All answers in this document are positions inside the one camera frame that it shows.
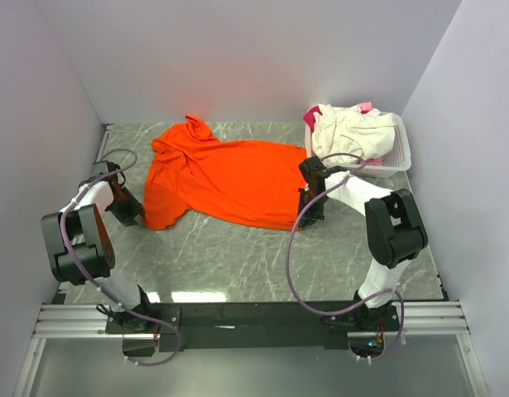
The pink garment in basket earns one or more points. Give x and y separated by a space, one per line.
312 113

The cream white t shirt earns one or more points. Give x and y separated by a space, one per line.
349 132

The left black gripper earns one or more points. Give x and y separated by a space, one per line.
134 209

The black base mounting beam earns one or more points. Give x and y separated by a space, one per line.
246 325

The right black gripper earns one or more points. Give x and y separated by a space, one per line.
306 217

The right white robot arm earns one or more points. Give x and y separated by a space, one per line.
395 230

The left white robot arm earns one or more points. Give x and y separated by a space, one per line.
78 246

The orange t shirt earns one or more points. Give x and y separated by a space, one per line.
249 182

